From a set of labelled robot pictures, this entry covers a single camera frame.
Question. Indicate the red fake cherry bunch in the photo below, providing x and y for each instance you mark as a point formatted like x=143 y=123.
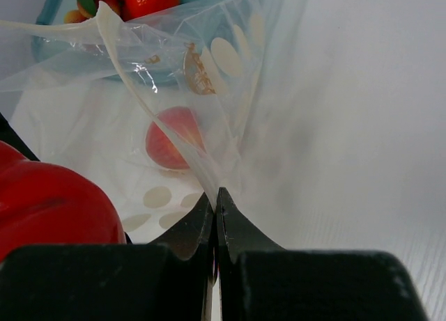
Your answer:
x=87 y=9

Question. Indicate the teal plastic bin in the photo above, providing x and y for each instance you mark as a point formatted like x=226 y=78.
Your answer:
x=96 y=55

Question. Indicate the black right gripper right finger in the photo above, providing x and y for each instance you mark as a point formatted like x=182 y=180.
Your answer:
x=260 y=280

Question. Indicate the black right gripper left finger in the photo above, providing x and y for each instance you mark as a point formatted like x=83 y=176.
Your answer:
x=170 y=278

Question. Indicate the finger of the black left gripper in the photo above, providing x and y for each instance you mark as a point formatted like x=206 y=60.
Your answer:
x=9 y=136

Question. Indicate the clear zip top bag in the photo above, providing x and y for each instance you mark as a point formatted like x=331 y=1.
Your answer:
x=155 y=149

